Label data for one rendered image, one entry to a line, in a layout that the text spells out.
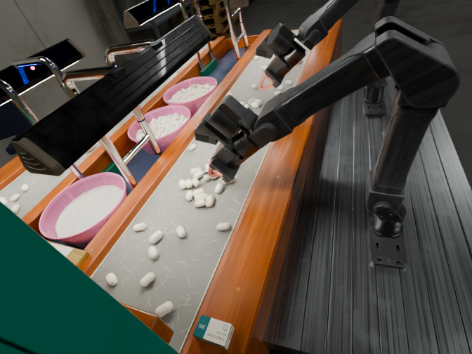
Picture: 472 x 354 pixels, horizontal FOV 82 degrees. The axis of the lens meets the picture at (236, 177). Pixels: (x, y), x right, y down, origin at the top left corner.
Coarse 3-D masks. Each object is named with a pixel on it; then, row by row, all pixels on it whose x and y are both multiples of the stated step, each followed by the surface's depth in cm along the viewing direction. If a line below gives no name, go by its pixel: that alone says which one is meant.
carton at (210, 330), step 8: (200, 320) 48; (208, 320) 47; (216, 320) 47; (200, 328) 47; (208, 328) 46; (216, 328) 46; (224, 328) 46; (232, 328) 46; (200, 336) 46; (208, 336) 45; (216, 336) 45; (224, 336) 45; (216, 344) 45; (224, 344) 44
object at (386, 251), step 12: (372, 216) 63; (372, 228) 64; (384, 228) 61; (396, 228) 60; (372, 240) 63; (384, 240) 62; (396, 240) 61; (372, 252) 60; (384, 252) 60; (396, 252) 59; (384, 264) 58; (396, 264) 57
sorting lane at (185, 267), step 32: (256, 64) 142; (256, 96) 115; (192, 160) 91; (256, 160) 84; (160, 192) 83; (224, 192) 76; (160, 224) 73; (192, 224) 70; (128, 256) 67; (160, 256) 65; (192, 256) 63; (128, 288) 61; (160, 288) 59; (192, 288) 57; (192, 320) 52
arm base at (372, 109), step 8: (368, 88) 100; (376, 88) 98; (384, 88) 100; (368, 96) 102; (376, 96) 100; (368, 104) 103; (376, 104) 102; (384, 104) 101; (368, 112) 99; (376, 112) 98; (384, 112) 97
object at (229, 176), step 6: (234, 150) 61; (240, 156) 61; (216, 162) 62; (234, 162) 62; (240, 162) 62; (216, 168) 62; (222, 168) 63; (228, 168) 64; (234, 168) 65; (228, 174) 63; (234, 174) 64; (228, 180) 63
